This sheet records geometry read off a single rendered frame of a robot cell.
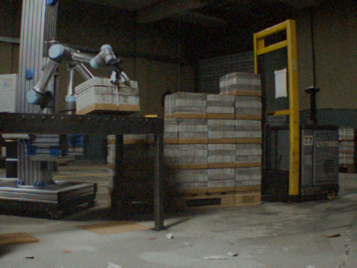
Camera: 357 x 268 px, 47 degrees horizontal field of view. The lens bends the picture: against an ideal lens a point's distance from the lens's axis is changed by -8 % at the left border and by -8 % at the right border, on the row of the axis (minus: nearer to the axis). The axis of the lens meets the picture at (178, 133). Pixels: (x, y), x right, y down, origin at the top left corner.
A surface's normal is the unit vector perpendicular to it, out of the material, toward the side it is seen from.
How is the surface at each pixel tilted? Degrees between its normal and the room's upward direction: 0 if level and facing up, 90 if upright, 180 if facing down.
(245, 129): 90
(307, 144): 90
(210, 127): 89
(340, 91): 90
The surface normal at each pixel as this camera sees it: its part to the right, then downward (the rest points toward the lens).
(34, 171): -0.21, -0.01
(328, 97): -0.75, 0.00
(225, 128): 0.34, -0.02
